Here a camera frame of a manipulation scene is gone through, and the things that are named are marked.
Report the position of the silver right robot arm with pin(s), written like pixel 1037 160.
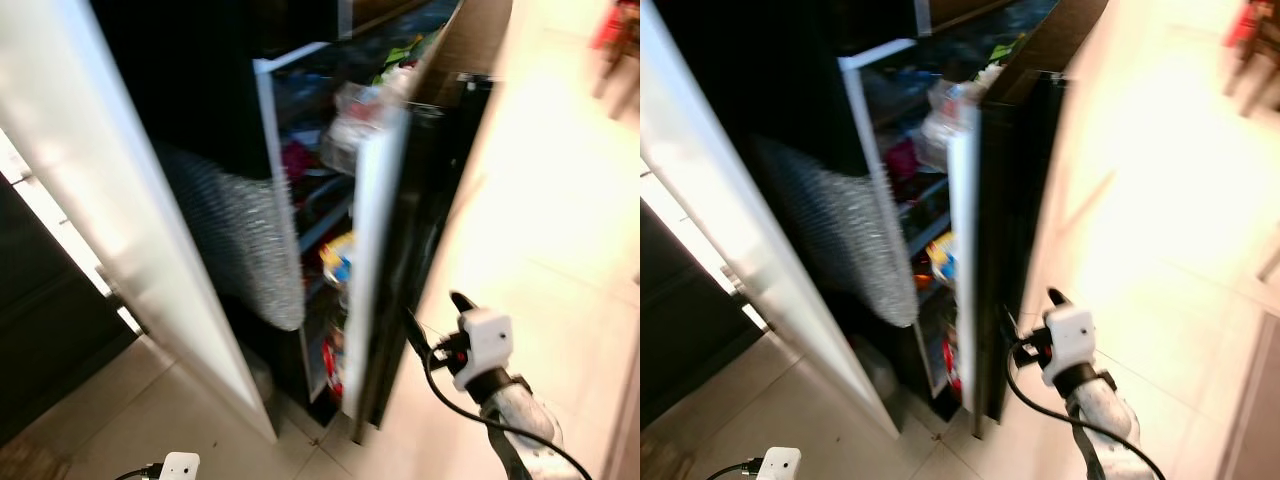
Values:
pixel 1105 415
pixel 525 425

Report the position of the black fridge door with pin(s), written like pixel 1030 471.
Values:
pixel 430 200
pixel 1010 220

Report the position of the black fridge white interior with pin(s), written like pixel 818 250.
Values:
pixel 790 80
pixel 200 80

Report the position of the white plastic jug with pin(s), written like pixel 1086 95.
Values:
pixel 258 378
pixel 878 370

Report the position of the bubble wrap sheet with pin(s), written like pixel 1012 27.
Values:
pixel 240 240
pixel 840 230

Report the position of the pink food packet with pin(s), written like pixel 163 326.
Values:
pixel 900 158
pixel 296 162

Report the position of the white plastic bag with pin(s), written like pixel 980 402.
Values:
pixel 360 120
pixel 950 115

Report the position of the dark low cabinet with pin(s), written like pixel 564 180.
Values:
pixel 50 340
pixel 690 330

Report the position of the large green packet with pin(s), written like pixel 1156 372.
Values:
pixel 1005 50
pixel 400 55

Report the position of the glossy tall partition panel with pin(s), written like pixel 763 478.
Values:
pixel 740 200
pixel 130 170

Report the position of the red chair with dark legs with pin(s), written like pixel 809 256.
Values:
pixel 1245 25
pixel 615 25

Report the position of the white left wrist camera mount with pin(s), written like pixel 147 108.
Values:
pixel 180 468
pixel 780 465

